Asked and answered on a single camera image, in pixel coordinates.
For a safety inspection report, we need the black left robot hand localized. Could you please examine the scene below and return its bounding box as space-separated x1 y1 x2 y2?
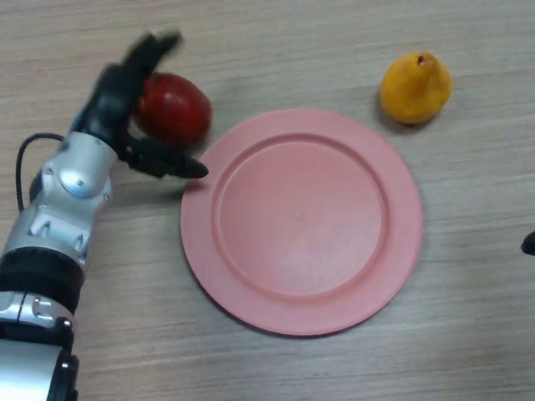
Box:
77 28 210 180

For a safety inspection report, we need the red apple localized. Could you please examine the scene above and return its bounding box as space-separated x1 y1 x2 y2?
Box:
133 72 213 143

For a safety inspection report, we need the pink round plate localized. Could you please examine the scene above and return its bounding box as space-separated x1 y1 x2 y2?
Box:
180 107 424 338

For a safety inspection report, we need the yellow pear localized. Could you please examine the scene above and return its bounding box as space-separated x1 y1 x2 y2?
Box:
379 52 454 125

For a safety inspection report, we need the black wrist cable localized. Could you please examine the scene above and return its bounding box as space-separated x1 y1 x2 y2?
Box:
15 132 68 210

